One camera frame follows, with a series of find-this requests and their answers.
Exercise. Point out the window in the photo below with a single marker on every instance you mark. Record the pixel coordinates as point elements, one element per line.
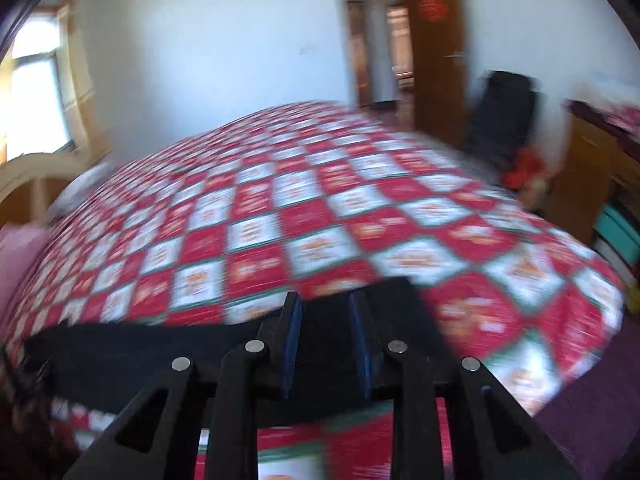
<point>35,85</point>

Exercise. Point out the black chair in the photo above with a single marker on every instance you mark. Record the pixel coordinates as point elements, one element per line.
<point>500,115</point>

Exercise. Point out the teal storage box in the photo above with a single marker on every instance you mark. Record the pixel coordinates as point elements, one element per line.
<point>617,232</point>

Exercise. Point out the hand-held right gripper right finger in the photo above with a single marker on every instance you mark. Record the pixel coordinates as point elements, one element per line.
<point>361,345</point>

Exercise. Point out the pink pillow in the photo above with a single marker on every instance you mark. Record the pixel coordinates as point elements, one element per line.
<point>17,265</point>

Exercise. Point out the red door decoration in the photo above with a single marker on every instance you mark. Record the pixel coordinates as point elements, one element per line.
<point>430,6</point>

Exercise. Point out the purple cloth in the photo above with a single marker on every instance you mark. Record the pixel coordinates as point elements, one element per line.
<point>595,410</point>

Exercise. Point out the cream wooden headboard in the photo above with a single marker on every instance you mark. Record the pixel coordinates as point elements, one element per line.
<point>30,170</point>

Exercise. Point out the red cloth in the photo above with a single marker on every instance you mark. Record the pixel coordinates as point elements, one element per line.
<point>522,170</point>

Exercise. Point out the red checkered printed blanket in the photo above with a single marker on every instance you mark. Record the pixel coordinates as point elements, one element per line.
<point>350,210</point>

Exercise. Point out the striped pillow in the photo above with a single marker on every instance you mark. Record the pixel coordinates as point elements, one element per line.
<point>82,187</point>

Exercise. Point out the wooden desk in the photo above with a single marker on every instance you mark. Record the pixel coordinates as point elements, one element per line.
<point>582,160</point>

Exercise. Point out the beige curtain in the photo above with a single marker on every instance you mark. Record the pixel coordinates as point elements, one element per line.
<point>82,80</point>

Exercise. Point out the brown wooden door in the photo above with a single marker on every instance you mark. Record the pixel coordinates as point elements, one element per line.
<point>437,75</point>

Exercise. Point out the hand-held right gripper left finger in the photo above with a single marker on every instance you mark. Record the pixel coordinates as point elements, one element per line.
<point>291,340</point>

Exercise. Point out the black pants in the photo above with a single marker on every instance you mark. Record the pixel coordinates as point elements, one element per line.
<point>150,360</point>

